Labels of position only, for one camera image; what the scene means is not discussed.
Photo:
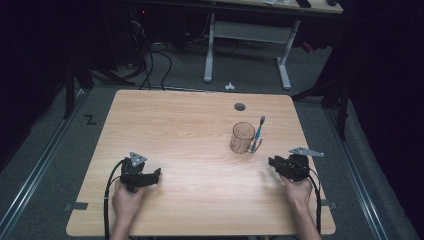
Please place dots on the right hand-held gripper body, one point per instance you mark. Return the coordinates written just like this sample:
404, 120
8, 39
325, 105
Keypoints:
296, 168

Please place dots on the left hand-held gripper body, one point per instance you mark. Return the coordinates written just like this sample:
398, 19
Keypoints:
133, 175

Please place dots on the blue toothbrush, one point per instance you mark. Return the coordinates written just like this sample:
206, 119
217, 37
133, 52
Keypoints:
259, 131

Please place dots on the clear glass mug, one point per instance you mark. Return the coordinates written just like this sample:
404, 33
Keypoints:
240, 141

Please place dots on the person's right hand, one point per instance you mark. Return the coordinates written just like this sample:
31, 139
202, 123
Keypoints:
298, 193

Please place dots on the person's left hand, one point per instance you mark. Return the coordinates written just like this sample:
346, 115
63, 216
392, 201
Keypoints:
126, 200

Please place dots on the grey tape strip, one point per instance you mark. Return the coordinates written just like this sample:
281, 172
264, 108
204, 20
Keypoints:
78, 206
330, 204

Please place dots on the grey round table grommet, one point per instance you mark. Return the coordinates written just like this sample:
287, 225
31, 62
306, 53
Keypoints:
239, 107

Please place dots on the black metal stand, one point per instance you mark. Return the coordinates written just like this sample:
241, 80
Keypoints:
69, 90
342, 110

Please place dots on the small white floor object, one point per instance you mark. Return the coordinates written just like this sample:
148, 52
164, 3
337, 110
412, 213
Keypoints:
229, 87

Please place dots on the small red object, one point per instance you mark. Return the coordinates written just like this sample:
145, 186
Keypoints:
307, 47

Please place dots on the white-framed desk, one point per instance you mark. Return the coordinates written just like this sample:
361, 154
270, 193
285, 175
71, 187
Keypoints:
250, 31

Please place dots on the black object on desk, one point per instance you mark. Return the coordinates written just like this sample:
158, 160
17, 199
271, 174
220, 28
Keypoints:
303, 3

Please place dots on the white object on desk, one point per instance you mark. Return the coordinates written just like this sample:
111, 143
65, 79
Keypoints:
275, 1

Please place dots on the metal floor rail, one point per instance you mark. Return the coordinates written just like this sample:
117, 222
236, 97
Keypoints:
40, 163
360, 180

